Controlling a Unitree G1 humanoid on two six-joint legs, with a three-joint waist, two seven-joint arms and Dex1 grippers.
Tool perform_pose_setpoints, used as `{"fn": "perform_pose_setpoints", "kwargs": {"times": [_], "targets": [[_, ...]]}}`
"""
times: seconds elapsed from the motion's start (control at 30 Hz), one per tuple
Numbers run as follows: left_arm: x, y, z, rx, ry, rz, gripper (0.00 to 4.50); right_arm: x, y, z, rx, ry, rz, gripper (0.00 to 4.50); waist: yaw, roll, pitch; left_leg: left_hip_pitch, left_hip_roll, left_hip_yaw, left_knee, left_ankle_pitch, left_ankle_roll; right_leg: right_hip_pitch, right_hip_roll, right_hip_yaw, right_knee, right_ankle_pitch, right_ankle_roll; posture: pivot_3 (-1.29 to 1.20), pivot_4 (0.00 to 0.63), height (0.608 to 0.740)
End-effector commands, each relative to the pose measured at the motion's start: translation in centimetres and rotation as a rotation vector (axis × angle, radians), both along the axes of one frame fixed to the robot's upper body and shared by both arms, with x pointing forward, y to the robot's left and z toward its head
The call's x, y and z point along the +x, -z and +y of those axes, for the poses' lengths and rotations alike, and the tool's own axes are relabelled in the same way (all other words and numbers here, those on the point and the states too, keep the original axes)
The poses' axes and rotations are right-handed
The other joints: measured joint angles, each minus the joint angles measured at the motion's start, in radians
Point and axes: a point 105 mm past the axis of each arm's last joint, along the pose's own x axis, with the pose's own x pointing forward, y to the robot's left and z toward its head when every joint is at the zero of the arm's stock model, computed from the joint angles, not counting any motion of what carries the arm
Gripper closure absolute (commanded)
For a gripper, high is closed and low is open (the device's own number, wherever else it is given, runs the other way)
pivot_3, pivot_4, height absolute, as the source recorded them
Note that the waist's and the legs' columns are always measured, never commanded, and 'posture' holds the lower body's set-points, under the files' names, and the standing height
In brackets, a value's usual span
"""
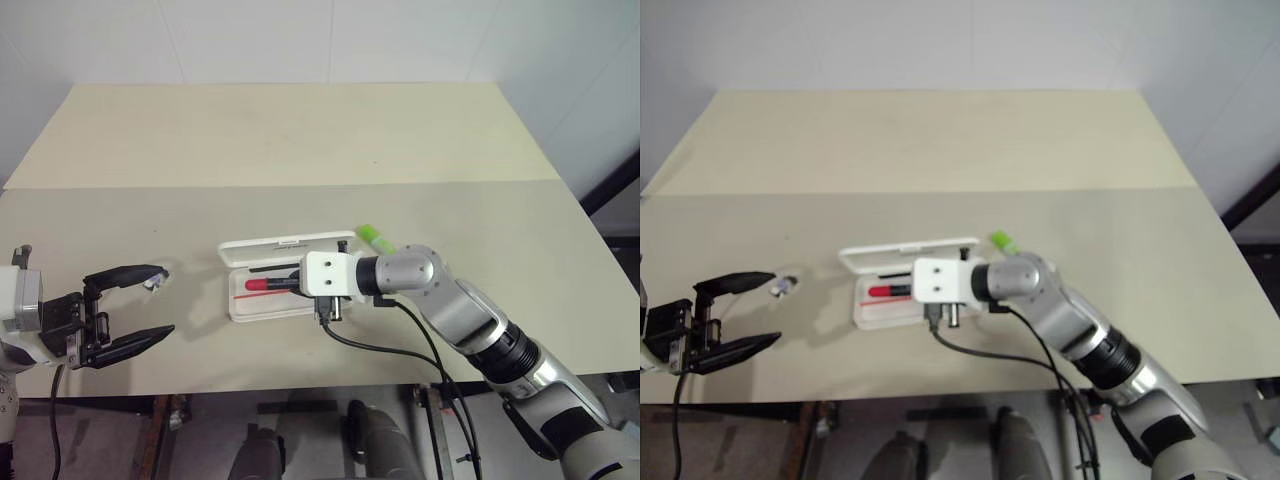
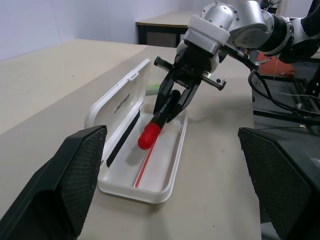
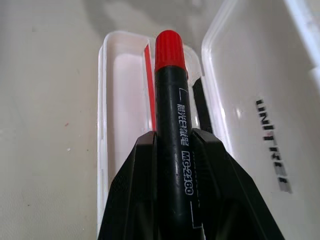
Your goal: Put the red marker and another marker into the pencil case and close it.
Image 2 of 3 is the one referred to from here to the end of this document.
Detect orange object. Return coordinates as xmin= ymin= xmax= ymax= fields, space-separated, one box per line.
xmin=256 ymin=53 xmax=296 ymax=78

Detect black marker with red cap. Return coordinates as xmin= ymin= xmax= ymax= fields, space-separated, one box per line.
xmin=137 ymin=89 xmax=183 ymax=151

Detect white plastic pencil case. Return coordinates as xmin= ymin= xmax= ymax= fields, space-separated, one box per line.
xmin=83 ymin=57 xmax=189 ymax=205

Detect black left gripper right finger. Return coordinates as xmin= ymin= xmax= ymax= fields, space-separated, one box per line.
xmin=237 ymin=126 xmax=320 ymax=240

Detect black metal frame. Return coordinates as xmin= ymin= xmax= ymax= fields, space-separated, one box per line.
xmin=251 ymin=49 xmax=320 ymax=137

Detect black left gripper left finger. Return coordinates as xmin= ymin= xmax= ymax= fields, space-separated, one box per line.
xmin=0 ymin=124 xmax=109 ymax=240

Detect pale green marker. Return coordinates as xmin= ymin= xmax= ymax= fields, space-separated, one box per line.
xmin=145 ymin=84 xmax=161 ymax=96

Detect wooden desk with black frame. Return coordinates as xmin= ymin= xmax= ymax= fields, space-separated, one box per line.
xmin=135 ymin=9 xmax=196 ymax=48

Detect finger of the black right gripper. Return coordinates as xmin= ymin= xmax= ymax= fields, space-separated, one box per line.
xmin=166 ymin=83 xmax=201 ymax=124
xmin=152 ymin=70 xmax=181 ymax=121

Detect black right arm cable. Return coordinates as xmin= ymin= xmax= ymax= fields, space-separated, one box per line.
xmin=223 ymin=43 xmax=320 ymax=117

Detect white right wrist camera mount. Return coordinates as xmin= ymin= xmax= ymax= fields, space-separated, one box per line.
xmin=183 ymin=14 xmax=231 ymax=69

